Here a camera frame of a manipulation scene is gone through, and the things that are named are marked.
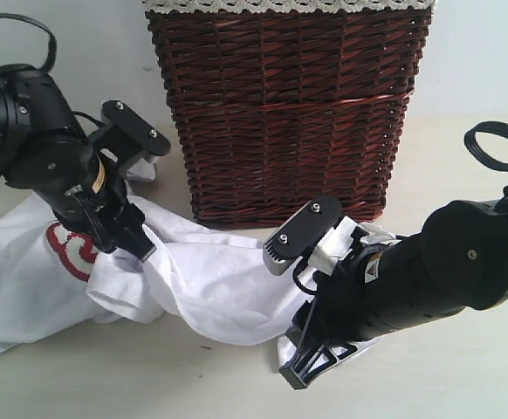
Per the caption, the dark brown wicker basket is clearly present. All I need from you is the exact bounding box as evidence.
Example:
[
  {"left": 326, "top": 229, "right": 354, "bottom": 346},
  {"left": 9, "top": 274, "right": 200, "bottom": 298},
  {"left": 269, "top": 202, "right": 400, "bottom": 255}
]
[{"left": 145, "top": 5, "right": 432, "bottom": 228}]

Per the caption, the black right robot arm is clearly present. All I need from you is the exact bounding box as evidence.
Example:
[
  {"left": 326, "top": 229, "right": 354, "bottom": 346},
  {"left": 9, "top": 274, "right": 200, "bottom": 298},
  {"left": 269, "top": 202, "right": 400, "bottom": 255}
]
[{"left": 279, "top": 187, "right": 508, "bottom": 389}]

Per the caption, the beige lace basket liner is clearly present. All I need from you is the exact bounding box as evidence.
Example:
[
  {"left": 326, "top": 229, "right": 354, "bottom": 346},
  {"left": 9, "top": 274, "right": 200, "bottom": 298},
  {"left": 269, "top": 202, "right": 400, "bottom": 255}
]
[{"left": 141, "top": 0, "right": 436, "bottom": 14}]

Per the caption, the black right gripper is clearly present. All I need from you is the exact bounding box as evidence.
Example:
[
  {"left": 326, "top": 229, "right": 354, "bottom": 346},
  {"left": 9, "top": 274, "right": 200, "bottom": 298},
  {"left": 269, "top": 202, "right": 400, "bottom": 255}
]
[{"left": 278, "top": 257, "right": 394, "bottom": 389}]

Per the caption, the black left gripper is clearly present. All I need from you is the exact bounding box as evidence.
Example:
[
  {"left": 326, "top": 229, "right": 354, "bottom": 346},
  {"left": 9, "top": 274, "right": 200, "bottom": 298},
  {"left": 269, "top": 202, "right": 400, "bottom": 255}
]
[{"left": 39, "top": 148, "right": 156, "bottom": 261}]

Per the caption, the white t-shirt red lettering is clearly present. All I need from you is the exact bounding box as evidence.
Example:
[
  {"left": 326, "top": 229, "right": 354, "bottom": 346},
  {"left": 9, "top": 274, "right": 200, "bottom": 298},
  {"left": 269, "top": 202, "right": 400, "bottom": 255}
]
[{"left": 0, "top": 156, "right": 399, "bottom": 372}]

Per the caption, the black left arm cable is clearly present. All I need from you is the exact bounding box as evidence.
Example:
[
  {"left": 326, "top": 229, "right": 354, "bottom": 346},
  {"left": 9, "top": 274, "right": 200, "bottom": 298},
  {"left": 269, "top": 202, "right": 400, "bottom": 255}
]
[{"left": 0, "top": 12, "right": 106, "bottom": 210}]

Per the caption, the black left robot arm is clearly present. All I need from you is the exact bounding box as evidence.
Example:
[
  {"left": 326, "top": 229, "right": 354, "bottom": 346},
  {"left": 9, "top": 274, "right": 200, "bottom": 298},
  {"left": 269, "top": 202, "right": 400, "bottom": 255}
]
[{"left": 0, "top": 65, "right": 170, "bottom": 261}]

